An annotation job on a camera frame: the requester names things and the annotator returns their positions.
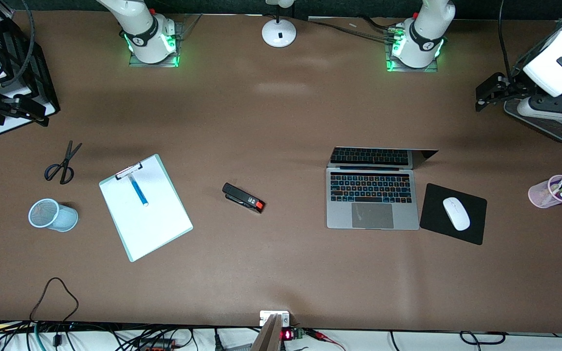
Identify blue marker white cap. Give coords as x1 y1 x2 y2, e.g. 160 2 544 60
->
128 174 149 207

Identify silver laptop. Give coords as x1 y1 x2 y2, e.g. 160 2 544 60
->
326 146 439 231

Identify black stacked document tray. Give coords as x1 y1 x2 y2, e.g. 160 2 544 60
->
0 10 60 136

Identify black scissors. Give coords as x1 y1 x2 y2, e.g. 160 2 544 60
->
44 140 82 185

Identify blue mesh pen cup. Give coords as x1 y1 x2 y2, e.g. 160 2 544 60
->
28 198 79 233

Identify pink mesh pen cup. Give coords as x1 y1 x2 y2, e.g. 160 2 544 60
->
528 175 562 209

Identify white computer mouse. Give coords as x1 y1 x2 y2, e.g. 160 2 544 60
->
442 197 471 231

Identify black mouse pad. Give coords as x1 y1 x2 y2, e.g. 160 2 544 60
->
420 183 487 246

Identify white paper sheet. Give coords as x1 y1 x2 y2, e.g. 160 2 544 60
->
100 157 192 260

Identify mint green clipboard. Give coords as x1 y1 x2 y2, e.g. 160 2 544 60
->
99 154 194 263

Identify white round-base stand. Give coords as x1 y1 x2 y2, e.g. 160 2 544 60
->
261 0 297 48

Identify black stapler red tip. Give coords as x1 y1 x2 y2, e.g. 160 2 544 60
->
222 183 265 214

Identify black table cable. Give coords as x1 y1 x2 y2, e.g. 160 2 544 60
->
308 18 399 40

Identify black looped cable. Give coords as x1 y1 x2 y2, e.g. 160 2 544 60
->
29 277 80 325

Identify thin black cable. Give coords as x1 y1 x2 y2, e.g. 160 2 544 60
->
459 331 507 345

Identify red clip lead wires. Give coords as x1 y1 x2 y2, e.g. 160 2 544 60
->
305 329 346 351

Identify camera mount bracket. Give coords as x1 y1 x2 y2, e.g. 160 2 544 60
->
251 311 291 351

